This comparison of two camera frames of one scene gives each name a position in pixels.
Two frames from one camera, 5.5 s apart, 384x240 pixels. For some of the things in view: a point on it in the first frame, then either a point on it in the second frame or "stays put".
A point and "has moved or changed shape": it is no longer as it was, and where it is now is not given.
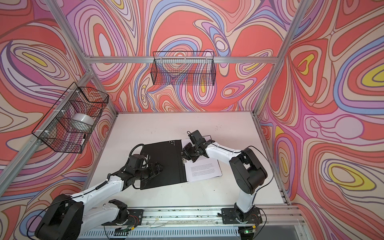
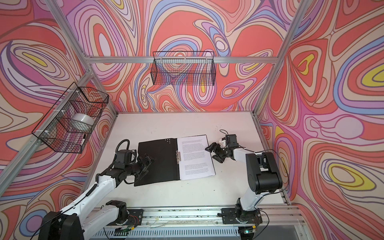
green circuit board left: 120,230 stays put
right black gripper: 185,152 → 217,146
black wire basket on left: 68,124 stays put
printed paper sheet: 203,167 has moved or changed shape
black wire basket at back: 184,68 stays put
